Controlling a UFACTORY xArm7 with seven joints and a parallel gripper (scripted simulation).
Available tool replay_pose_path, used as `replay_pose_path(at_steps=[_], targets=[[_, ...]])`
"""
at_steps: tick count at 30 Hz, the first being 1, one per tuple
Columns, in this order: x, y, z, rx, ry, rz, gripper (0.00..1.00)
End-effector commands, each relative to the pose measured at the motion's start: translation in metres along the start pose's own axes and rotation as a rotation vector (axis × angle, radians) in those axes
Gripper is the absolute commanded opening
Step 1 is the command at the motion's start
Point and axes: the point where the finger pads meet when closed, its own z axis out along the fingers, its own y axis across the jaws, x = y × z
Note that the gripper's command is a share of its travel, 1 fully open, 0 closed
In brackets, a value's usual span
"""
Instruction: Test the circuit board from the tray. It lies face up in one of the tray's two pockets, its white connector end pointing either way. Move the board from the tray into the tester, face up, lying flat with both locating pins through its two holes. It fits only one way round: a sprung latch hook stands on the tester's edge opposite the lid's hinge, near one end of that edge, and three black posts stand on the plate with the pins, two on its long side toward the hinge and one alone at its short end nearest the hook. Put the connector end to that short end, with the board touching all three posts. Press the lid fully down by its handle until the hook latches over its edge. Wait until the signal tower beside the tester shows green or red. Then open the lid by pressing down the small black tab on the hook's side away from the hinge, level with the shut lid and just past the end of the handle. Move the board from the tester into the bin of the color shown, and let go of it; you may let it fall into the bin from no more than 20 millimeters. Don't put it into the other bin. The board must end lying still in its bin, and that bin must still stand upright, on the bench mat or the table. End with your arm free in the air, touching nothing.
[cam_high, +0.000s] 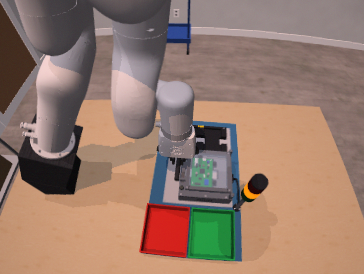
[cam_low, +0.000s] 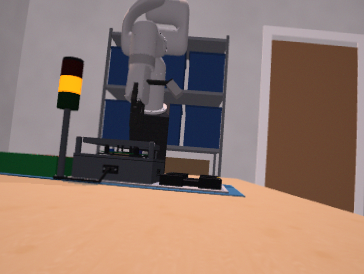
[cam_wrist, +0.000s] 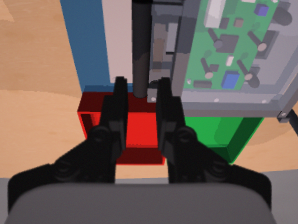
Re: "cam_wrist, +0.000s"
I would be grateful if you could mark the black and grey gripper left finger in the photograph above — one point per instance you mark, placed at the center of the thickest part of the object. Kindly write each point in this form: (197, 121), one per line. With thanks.
(90, 160)

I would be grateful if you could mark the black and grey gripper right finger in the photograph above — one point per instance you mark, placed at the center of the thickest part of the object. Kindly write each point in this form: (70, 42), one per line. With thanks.
(189, 160)

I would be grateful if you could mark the red open bin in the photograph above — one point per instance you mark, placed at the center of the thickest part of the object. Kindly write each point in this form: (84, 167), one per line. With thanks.
(141, 143)

